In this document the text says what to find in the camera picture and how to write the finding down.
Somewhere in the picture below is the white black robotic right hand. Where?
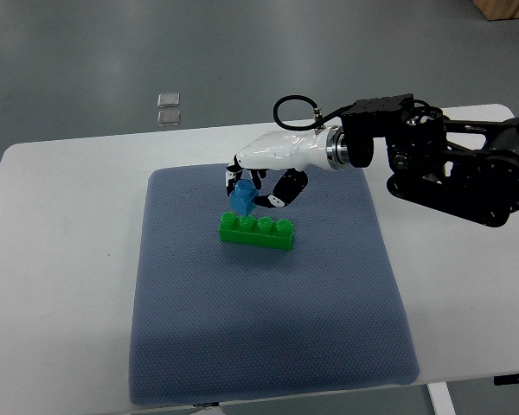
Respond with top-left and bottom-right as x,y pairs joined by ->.
226,126 -> 351,208

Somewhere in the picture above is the small blue building block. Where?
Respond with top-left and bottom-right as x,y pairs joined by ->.
229,179 -> 259,216

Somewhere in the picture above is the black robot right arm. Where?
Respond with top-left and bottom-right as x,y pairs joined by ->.
336,93 -> 519,227

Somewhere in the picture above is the long green building block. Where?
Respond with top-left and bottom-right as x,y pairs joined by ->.
218,212 -> 294,251

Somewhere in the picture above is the lower metal floor plate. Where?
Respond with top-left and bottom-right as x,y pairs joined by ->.
157,109 -> 181,127

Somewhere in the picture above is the metal floor plate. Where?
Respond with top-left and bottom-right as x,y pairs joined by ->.
157,93 -> 180,108
157,109 -> 181,127

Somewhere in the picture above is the upper metal floor plate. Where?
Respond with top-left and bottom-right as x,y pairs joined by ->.
157,93 -> 180,108

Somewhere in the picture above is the grey-blue textured mat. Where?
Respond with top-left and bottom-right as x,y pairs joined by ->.
129,164 -> 420,405

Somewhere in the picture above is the wooden box corner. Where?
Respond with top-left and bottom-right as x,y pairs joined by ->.
472,0 -> 519,21

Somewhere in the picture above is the black label under table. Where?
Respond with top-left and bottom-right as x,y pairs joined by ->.
193,402 -> 220,410

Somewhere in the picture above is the white table leg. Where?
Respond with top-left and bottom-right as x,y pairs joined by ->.
426,382 -> 456,415

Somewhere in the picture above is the black table control panel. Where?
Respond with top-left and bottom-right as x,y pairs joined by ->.
493,373 -> 519,386

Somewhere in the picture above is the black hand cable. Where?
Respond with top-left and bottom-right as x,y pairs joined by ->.
272,95 -> 345,131

